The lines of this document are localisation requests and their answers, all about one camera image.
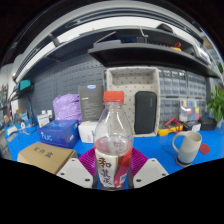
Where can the blue carton box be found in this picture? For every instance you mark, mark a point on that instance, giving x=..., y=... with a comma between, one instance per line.
x=58, y=133

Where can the grey and white mug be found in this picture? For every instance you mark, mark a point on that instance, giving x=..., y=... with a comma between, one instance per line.
x=189, y=146

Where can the black wall shelf unit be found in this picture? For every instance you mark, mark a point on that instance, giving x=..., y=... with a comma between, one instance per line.
x=133, y=53

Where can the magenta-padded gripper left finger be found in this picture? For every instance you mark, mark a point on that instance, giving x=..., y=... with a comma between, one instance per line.
x=75, y=171

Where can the grey small-parts drawer cabinet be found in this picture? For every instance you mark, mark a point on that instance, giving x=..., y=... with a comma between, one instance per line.
x=196, y=86
x=172, y=83
x=169, y=110

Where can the black box with white label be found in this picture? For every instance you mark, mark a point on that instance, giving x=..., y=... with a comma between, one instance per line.
x=191, y=126

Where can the dark grey flat box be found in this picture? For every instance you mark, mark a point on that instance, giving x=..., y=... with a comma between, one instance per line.
x=90, y=103

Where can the yellow multimeter with red leads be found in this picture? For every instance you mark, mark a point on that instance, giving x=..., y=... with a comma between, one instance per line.
x=168, y=128

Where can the small white carton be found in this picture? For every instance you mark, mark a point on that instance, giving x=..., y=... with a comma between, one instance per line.
x=43, y=120

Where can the flat round red coaster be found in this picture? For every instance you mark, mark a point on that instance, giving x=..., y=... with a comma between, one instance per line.
x=204, y=148

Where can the clear organizer with coloured parts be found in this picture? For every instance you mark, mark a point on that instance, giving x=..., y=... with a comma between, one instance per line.
x=190, y=110

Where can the purple plastic bag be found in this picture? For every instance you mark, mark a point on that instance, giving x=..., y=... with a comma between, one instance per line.
x=66, y=106

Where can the green potted plant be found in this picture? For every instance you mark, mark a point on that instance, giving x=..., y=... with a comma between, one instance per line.
x=216, y=105

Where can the plain black box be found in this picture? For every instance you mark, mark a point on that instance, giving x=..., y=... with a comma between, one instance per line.
x=208, y=123

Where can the white carton box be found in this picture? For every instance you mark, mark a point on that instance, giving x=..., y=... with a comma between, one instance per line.
x=87, y=131

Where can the brown cardboard box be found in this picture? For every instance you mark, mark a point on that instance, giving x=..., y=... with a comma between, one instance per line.
x=45, y=156

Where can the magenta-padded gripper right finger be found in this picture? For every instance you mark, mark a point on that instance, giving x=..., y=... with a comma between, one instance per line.
x=150, y=171

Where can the black zip case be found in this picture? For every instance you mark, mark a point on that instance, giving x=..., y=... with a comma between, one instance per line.
x=145, y=113

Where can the clear red-capped drink bottle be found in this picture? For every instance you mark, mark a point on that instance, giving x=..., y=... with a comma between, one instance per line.
x=113, y=133

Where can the white perforated tray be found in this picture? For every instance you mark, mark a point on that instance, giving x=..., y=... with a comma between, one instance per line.
x=131, y=80

